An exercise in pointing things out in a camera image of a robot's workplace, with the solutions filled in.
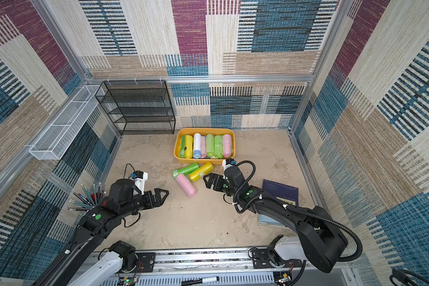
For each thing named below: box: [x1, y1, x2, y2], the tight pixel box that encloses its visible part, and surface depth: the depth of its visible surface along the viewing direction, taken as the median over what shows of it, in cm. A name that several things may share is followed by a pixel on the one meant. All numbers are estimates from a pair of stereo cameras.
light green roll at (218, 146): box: [213, 134, 223, 160], surface depth 104 cm
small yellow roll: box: [184, 134, 194, 159], surface depth 101 cm
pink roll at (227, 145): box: [222, 133, 232, 158], surface depth 104 cm
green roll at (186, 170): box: [172, 162, 200, 179], surface depth 101 cm
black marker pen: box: [181, 275, 220, 286], surface depth 71 cm
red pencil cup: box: [67, 182, 108, 212], surface depth 81 cm
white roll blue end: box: [193, 132, 202, 160], surface depth 101 cm
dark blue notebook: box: [262, 178, 300, 207], surface depth 96 cm
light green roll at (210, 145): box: [205, 133, 215, 158], surface depth 105 cm
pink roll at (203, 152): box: [200, 135, 207, 159], surface depth 102 cm
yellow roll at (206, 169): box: [188, 162, 214, 182], surface depth 100 cm
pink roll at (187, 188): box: [175, 173, 197, 198], surface depth 94 cm
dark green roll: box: [178, 134, 186, 159], surface depth 103 cm
